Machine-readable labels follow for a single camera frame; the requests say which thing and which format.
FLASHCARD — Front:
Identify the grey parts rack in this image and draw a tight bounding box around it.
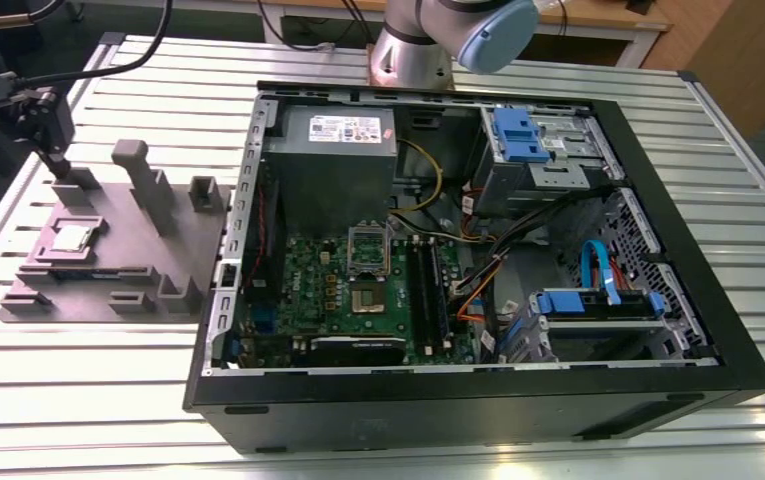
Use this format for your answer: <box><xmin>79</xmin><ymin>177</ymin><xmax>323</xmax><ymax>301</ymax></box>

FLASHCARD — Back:
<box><xmin>0</xmin><ymin>139</ymin><xmax>235</xmax><ymax>325</ymax></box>

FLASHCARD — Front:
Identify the metal socket cover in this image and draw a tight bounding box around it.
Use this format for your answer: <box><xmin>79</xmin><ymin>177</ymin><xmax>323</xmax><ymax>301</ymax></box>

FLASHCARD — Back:
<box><xmin>346</xmin><ymin>222</ymin><xmax>395</xmax><ymax>280</ymax></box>

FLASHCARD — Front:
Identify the metal drive cage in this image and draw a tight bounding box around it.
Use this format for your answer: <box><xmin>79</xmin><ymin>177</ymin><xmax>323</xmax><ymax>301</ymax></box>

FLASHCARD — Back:
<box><xmin>474</xmin><ymin>104</ymin><xmax>626</xmax><ymax>216</ymax></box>

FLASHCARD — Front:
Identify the brown wooden cabinet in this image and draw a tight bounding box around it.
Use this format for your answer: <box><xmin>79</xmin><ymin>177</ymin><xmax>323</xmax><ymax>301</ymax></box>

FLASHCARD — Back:
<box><xmin>641</xmin><ymin>0</ymin><xmax>765</xmax><ymax>139</ymax></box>

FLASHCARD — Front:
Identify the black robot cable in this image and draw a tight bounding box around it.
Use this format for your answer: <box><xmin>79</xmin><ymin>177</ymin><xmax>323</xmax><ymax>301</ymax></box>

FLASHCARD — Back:
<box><xmin>14</xmin><ymin>0</ymin><xmax>177</xmax><ymax>86</ymax></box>

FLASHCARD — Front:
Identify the black RAM slot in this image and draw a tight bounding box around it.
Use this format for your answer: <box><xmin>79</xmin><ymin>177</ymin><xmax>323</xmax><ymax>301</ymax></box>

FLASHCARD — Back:
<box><xmin>425</xmin><ymin>235</ymin><xmax>455</xmax><ymax>351</ymax></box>
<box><xmin>405</xmin><ymin>235</ymin><xmax>434</xmax><ymax>354</ymax></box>

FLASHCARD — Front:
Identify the silver square CPU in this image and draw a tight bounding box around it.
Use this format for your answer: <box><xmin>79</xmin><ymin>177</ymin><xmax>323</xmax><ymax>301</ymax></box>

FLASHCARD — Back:
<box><xmin>51</xmin><ymin>224</ymin><xmax>98</xmax><ymax>254</ymax></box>

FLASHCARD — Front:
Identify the orange wire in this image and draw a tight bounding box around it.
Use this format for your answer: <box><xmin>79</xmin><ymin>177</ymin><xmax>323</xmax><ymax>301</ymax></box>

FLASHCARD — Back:
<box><xmin>454</xmin><ymin>257</ymin><xmax>510</xmax><ymax>324</ymax></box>

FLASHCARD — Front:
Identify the green motherboard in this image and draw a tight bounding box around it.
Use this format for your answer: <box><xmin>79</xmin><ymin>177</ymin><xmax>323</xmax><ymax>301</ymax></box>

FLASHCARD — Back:
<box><xmin>234</xmin><ymin>232</ymin><xmax>483</xmax><ymax>369</ymax></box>

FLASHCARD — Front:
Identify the black cable bundle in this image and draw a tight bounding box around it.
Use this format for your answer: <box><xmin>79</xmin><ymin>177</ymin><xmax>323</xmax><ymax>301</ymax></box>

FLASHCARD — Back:
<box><xmin>451</xmin><ymin>185</ymin><xmax>624</xmax><ymax>294</ymax></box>

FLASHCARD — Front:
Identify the blue flat wire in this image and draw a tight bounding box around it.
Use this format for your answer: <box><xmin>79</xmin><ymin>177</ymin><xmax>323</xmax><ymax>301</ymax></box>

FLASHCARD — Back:
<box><xmin>580</xmin><ymin>239</ymin><xmax>624</xmax><ymax>306</ymax></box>

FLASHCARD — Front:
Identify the CPU socket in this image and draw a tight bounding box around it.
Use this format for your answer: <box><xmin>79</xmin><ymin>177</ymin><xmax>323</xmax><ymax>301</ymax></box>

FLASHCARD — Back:
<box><xmin>347</xmin><ymin>279</ymin><xmax>395</xmax><ymax>317</ymax></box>

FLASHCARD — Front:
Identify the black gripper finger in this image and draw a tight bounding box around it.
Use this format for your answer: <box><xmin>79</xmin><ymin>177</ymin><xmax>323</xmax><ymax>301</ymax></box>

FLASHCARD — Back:
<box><xmin>0</xmin><ymin>128</ymin><xmax>23</xmax><ymax>176</ymax></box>
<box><xmin>20</xmin><ymin>87</ymin><xmax>78</xmax><ymax>179</ymax></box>

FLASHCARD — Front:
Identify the RAM stick with gold contacts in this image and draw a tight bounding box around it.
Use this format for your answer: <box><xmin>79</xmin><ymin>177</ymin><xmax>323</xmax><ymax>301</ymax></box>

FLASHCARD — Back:
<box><xmin>46</xmin><ymin>268</ymin><xmax>151</xmax><ymax>280</ymax></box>

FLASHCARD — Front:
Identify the blue plastic drive latch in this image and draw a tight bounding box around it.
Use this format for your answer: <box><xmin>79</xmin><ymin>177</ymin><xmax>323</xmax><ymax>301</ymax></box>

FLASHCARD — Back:
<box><xmin>493</xmin><ymin>107</ymin><xmax>552</xmax><ymax>164</ymax></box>

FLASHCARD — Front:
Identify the black open PC case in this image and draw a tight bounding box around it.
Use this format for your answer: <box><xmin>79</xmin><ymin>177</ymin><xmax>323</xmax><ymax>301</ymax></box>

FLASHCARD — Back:
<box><xmin>182</xmin><ymin>79</ymin><xmax>765</xmax><ymax>455</ymax></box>

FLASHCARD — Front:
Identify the hard disk in blue carrier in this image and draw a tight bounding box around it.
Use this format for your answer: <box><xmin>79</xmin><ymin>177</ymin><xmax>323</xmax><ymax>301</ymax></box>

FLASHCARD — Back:
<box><xmin>529</xmin><ymin>288</ymin><xmax>665</xmax><ymax>321</ymax></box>

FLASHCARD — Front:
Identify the yellow wire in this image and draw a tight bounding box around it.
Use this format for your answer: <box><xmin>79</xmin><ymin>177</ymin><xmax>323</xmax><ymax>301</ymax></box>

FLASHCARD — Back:
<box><xmin>389</xmin><ymin>138</ymin><xmax>446</xmax><ymax>216</ymax></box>

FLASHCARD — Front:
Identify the grey power supply unit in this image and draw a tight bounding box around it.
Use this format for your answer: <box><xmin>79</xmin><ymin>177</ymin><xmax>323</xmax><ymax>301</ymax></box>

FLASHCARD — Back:
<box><xmin>262</xmin><ymin>104</ymin><xmax>401</xmax><ymax>239</ymax></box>

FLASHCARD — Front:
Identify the black graphics card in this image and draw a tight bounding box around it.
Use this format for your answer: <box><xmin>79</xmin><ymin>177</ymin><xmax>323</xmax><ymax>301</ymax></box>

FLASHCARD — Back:
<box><xmin>287</xmin><ymin>332</ymin><xmax>409</xmax><ymax>369</ymax></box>

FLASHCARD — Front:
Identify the metal disk bay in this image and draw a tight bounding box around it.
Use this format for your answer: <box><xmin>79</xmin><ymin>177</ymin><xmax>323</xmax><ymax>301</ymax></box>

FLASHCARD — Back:
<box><xmin>501</xmin><ymin>287</ymin><xmax>717</xmax><ymax>364</ymax></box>

